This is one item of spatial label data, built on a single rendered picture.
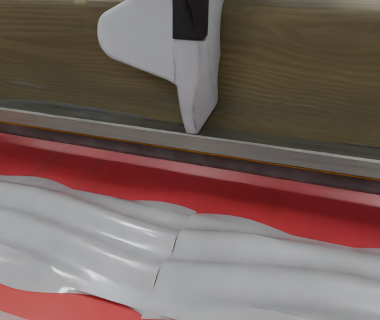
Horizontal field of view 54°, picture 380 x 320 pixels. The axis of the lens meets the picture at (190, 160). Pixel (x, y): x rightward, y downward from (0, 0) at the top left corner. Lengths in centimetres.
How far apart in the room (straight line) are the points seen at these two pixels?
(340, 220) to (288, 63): 9
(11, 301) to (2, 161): 13
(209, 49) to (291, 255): 10
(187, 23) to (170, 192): 10
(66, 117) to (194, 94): 9
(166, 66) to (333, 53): 8
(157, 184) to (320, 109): 10
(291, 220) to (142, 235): 8
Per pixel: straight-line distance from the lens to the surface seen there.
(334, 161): 19
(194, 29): 16
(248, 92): 20
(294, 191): 23
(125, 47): 19
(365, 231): 21
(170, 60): 18
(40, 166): 27
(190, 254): 18
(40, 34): 24
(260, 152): 19
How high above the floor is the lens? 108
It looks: 30 degrees down
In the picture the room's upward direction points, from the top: 1 degrees counter-clockwise
